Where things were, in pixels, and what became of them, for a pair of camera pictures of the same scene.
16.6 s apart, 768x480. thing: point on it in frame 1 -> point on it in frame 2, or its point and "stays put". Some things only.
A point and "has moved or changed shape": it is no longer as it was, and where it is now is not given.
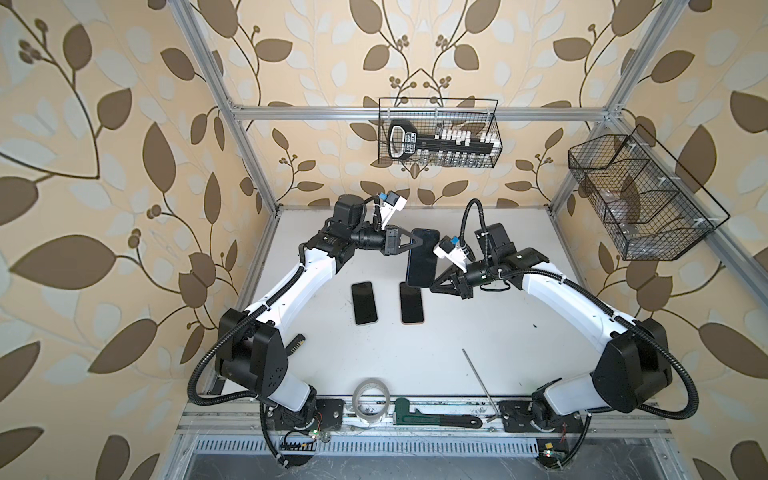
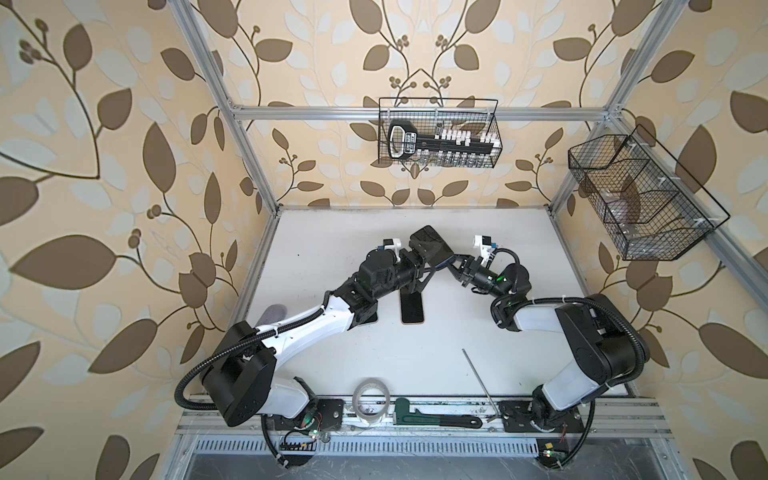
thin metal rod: (482, 386) stays put
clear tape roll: (367, 384) stays put
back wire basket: (443, 132) stays put
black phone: (421, 259) has moved or changed shape
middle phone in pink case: (411, 304) stays put
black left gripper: (390, 240) -> (411, 264)
